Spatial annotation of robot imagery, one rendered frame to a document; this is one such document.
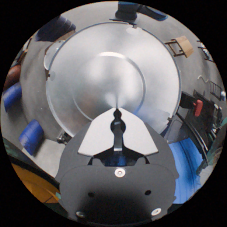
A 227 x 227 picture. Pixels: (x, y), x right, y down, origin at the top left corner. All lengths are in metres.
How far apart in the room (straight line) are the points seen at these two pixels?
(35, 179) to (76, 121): 0.37
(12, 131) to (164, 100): 3.44
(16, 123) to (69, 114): 3.25
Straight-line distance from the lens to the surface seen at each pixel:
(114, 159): 0.29
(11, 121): 3.32
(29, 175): 0.41
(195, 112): 0.35
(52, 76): 0.19
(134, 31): 0.16
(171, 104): 0.17
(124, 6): 0.54
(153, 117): 0.16
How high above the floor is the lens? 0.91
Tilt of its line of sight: 58 degrees down
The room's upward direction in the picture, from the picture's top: 178 degrees counter-clockwise
